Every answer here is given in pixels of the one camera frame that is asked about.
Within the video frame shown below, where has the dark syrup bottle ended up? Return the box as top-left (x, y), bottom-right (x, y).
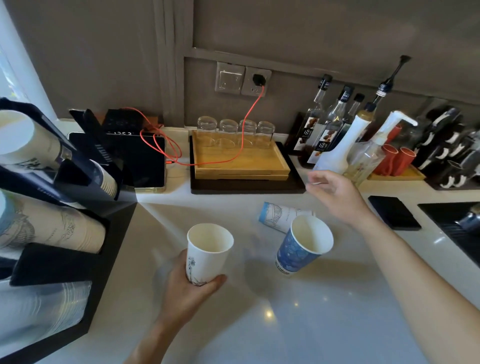
top-left (337, 93), bottom-right (365, 145)

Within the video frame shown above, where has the white plastic bottle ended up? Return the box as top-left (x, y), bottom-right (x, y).
top-left (312, 102), bottom-right (377, 175)

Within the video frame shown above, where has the stack of small white cups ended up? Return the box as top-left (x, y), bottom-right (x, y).
top-left (89, 160), bottom-right (119, 200)

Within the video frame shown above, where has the person's right forearm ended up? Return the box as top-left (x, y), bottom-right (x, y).
top-left (352, 210), bottom-right (480, 364)

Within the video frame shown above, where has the row of black white mugs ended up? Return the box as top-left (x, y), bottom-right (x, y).
top-left (412, 106), bottom-right (480, 189)

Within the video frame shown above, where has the black digital scale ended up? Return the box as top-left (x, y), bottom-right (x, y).
top-left (102, 109), bottom-right (146, 136)

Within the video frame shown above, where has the person's left hand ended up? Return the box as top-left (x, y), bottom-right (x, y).
top-left (161, 249), bottom-right (228, 324)

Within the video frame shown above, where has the black drip tray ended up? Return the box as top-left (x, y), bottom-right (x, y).
top-left (417, 202), bottom-right (480, 264)

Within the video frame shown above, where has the bottle with black pourer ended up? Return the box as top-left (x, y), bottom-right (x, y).
top-left (359, 55), bottom-right (412, 130)

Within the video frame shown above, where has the clear pump bottle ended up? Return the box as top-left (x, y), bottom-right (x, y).
top-left (343, 110), bottom-right (419, 187)

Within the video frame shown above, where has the stack of large white cups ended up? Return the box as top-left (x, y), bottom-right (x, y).
top-left (0, 110), bottom-right (73, 170)

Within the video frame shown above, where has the grey wall socket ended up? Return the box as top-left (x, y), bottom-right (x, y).
top-left (241, 66), bottom-right (273, 98)

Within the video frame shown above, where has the person's left forearm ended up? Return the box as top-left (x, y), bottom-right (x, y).
top-left (124, 314), bottom-right (193, 364)

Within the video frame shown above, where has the clear syrup bottle brown label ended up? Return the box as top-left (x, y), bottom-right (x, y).
top-left (293, 74), bottom-right (334, 155)
top-left (307, 85), bottom-right (355, 166)

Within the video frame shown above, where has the small wooden tray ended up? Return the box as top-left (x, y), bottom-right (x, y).
top-left (367, 164), bottom-right (427, 182)

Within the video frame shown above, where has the white paper cup blue print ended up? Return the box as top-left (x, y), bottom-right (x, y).
top-left (258, 202), bottom-right (316, 234)

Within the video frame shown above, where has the red charging cable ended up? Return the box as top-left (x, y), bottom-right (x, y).
top-left (122, 85), bottom-right (266, 167)

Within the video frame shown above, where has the black square mat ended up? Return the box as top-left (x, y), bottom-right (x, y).
top-left (368, 195), bottom-right (422, 231)

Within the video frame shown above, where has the stack of clear plastic lids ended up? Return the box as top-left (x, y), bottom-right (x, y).
top-left (0, 280), bottom-right (93, 351)

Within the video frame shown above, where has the black cup dispenser rack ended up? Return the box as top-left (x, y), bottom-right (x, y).
top-left (0, 97), bottom-right (139, 364)

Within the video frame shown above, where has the person's right hand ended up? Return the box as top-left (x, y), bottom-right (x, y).
top-left (305, 170), bottom-right (373, 228)

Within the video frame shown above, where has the stack of printed beige cups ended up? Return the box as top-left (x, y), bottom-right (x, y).
top-left (0, 189), bottom-right (107, 255)

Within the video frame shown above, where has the grey wall switch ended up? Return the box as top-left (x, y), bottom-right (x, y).
top-left (214, 61), bottom-right (246, 95)

